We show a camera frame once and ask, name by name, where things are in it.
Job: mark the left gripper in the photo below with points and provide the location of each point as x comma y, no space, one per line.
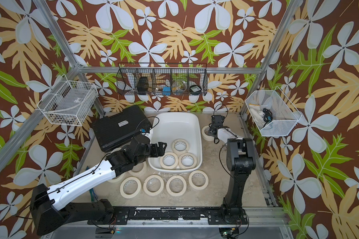
161,150

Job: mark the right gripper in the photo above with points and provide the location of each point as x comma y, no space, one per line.
211,129

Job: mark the white plastic storage tray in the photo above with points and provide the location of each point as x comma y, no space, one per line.
170,126

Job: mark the masking tape roll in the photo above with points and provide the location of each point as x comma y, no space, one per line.
130,187
187,161
117,179
153,185
169,161
198,180
176,186
205,135
180,146
139,170

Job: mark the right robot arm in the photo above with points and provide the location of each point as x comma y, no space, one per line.
240,162

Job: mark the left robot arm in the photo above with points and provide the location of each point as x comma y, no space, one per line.
52,207

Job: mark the blue box in basket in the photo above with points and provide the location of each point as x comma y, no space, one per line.
166,91

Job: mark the black box in basket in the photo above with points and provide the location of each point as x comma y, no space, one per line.
142,85

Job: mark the black plastic tool case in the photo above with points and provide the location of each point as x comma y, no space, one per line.
114,131

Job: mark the black square item in basket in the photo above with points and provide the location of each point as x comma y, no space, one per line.
195,90

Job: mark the clear round container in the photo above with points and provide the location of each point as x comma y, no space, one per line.
178,87

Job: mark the white mesh basket right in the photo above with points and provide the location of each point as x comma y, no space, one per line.
273,112

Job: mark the black wire basket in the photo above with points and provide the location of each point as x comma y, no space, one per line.
160,75

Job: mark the white wire basket left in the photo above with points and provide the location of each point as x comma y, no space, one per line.
69,102

